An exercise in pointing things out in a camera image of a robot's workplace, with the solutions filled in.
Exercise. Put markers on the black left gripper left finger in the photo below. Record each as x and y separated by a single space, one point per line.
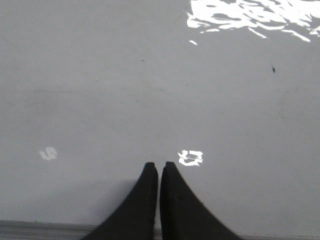
134 218

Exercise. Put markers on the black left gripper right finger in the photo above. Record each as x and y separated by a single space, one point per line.
183 216

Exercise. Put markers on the white whiteboard with aluminium frame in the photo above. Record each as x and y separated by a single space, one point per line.
228 90

